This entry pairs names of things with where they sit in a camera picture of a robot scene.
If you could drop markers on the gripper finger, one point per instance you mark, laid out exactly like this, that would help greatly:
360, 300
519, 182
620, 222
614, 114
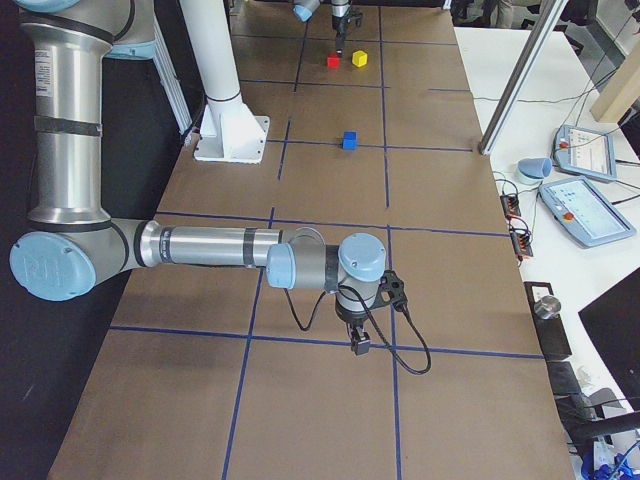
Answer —
359, 339
339, 43

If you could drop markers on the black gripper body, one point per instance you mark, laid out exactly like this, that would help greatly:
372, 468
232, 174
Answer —
352, 317
340, 23

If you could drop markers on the red wooden block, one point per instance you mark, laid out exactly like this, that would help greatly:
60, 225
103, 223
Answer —
333, 61

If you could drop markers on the blue wooden block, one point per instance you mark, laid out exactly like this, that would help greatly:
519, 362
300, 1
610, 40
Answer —
350, 140

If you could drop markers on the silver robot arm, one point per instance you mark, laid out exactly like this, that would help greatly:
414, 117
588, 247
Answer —
76, 244
341, 13

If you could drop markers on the yellow wooden block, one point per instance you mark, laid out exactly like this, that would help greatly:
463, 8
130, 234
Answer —
359, 58

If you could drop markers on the metal cup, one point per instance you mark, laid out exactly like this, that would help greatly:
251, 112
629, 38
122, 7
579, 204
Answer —
546, 307

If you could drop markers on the light blue tape roll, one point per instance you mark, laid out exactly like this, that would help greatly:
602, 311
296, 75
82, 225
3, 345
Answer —
530, 171

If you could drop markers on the near teach pendant tablet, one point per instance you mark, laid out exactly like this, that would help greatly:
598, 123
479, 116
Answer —
585, 214

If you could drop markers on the teach pendant tablet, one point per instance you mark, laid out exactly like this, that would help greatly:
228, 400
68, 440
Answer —
586, 152
585, 214

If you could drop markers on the far teach pendant tablet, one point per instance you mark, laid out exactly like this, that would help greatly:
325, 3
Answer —
586, 152

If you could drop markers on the white mount pole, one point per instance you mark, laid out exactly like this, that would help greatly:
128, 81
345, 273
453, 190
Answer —
209, 35

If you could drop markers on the white mount base plate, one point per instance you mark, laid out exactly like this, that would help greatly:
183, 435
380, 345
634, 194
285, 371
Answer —
231, 133

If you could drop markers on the aluminium frame post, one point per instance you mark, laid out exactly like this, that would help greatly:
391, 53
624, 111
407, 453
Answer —
523, 68

